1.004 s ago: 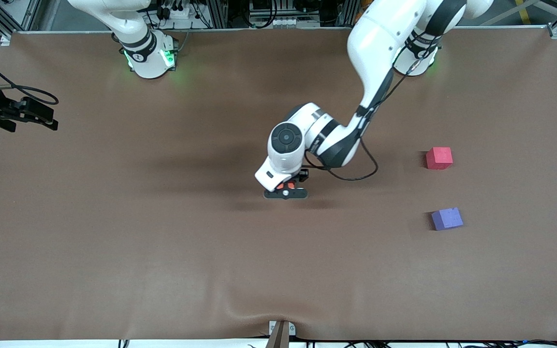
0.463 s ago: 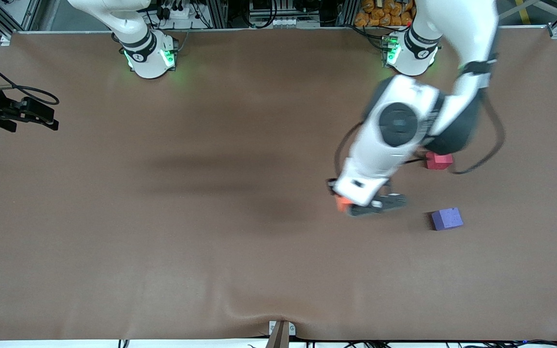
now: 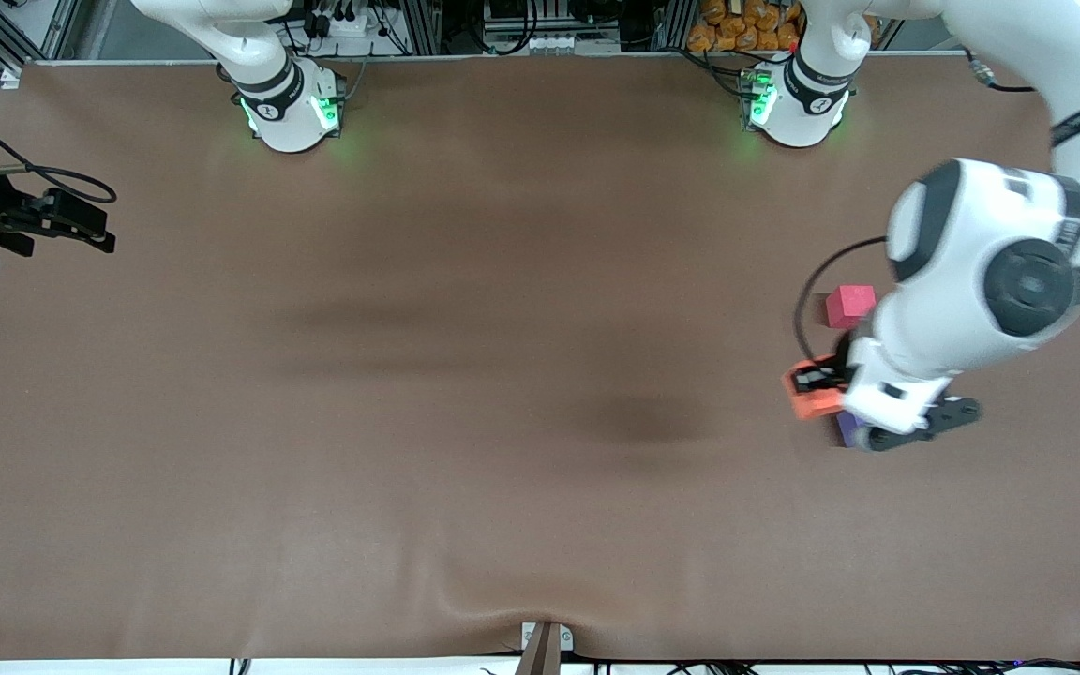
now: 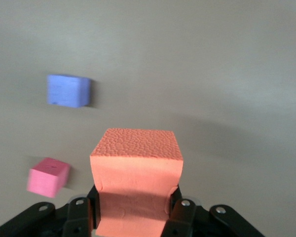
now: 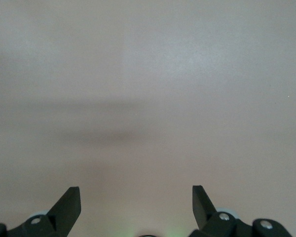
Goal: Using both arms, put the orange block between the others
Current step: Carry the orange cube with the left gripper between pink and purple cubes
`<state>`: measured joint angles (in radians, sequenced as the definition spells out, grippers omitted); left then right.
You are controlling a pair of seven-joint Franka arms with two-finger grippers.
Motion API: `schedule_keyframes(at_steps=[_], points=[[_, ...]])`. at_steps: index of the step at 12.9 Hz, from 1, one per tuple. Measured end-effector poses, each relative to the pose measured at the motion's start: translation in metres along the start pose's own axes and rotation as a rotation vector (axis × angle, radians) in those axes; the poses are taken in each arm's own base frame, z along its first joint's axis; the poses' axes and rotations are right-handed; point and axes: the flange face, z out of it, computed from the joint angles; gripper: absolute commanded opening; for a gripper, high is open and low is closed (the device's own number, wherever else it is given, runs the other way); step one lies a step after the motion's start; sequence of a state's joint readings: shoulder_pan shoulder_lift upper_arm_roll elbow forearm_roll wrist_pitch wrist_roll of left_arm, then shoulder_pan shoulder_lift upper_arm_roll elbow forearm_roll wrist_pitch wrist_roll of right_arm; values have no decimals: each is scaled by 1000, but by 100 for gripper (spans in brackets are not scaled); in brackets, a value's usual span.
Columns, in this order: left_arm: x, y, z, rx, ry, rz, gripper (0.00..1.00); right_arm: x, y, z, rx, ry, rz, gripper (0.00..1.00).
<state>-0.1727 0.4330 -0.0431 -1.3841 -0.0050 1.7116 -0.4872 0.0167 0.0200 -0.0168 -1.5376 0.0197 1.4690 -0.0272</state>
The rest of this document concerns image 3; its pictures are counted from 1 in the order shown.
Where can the aluminium frame post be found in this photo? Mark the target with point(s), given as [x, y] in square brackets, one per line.
[676, 23]
[420, 23]
[34, 33]

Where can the red foam block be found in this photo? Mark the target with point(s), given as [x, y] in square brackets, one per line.
[847, 305]

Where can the orange foam block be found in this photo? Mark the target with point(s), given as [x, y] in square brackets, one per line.
[812, 406]

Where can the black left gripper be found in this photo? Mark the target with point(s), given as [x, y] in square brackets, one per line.
[842, 368]

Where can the brown table mat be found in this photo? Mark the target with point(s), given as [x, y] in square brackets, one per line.
[409, 469]

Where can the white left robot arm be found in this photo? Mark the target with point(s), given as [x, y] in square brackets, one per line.
[962, 281]

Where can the white power strip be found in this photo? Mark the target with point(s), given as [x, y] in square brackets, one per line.
[352, 23]
[568, 43]

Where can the pile of orange buns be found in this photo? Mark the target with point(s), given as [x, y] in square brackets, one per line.
[746, 28]

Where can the grey metal bracket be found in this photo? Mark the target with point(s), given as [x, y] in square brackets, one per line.
[529, 637]

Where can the purple foam block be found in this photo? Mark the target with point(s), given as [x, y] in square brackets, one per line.
[846, 429]

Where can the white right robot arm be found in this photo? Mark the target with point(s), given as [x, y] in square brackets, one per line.
[287, 122]

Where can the brown pole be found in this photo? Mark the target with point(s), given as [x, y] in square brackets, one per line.
[545, 656]

